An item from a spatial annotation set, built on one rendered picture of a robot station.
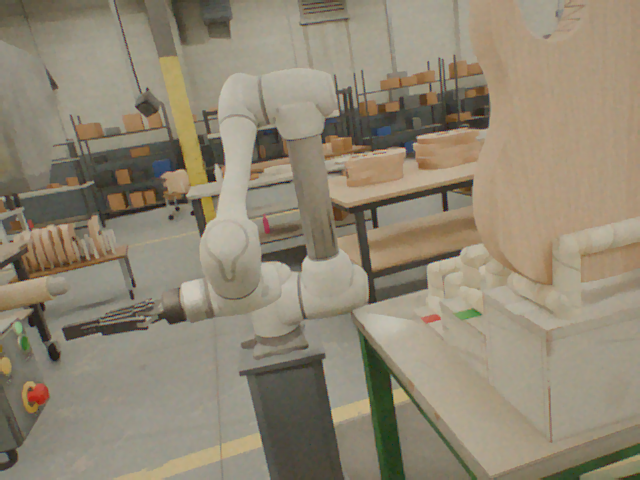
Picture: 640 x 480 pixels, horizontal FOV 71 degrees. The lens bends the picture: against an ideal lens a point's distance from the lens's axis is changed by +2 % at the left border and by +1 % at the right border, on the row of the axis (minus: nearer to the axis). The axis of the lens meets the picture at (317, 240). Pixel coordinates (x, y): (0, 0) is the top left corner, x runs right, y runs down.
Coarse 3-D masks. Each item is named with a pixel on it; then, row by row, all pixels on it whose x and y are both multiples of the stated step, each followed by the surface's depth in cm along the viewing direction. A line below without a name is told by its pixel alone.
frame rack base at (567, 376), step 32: (608, 288) 65; (512, 320) 64; (544, 320) 59; (576, 320) 58; (608, 320) 58; (512, 352) 66; (544, 352) 58; (576, 352) 58; (608, 352) 60; (512, 384) 68; (544, 384) 60; (576, 384) 60; (608, 384) 61; (544, 416) 61; (576, 416) 61; (608, 416) 62
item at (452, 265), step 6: (456, 258) 100; (432, 264) 99; (438, 264) 99; (444, 264) 99; (450, 264) 99; (456, 264) 99; (480, 264) 101; (432, 270) 98; (438, 270) 98; (444, 270) 99; (450, 270) 99; (456, 270) 100
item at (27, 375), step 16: (0, 320) 90; (16, 320) 90; (0, 336) 83; (16, 336) 88; (16, 352) 87; (32, 352) 93; (0, 368) 80; (16, 368) 86; (32, 368) 92; (0, 384) 80; (16, 384) 84; (32, 384) 90; (0, 400) 80; (16, 400) 83; (0, 416) 80; (16, 416) 82; (32, 416) 87; (0, 432) 81; (16, 432) 82; (0, 448) 81; (16, 448) 82; (0, 464) 85
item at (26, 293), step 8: (32, 280) 58; (40, 280) 58; (0, 288) 57; (8, 288) 57; (16, 288) 57; (24, 288) 57; (32, 288) 57; (40, 288) 58; (0, 296) 57; (8, 296) 57; (16, 296) 57; (24, 296) 57; (32, 296) 58; (40, 296) 58; (48, 296) 58; (56, 296) 60; (0, 304) 57; (8, 304) 57; (16, 304) 57; (24, 304) 58; (32, 304) 58
